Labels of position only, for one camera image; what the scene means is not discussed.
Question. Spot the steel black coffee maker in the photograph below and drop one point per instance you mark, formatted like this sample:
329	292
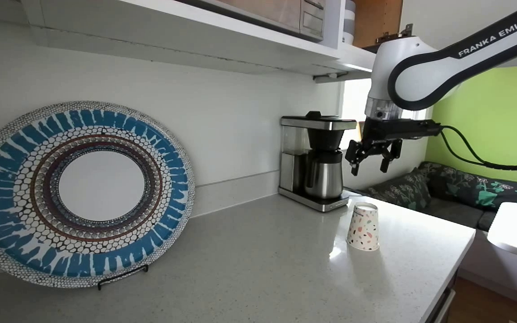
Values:
322	167

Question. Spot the blue white decorative plate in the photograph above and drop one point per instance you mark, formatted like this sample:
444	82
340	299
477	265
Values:
8	197

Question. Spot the silver microwave oven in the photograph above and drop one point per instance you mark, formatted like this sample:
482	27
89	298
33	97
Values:
270	14

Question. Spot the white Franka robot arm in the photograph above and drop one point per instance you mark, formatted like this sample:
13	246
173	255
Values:
450	64

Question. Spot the white open cabinet door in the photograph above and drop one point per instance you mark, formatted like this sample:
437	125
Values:
450	18

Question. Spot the dark patterned sofa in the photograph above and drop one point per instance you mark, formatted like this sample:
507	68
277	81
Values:
450	190

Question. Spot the dotted white paper cup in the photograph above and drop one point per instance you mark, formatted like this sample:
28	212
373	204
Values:
364	229

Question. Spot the white upper cabinet body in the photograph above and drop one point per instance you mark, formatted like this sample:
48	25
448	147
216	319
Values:
180	36

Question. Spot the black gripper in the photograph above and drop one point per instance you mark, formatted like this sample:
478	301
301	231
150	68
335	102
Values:
396	129

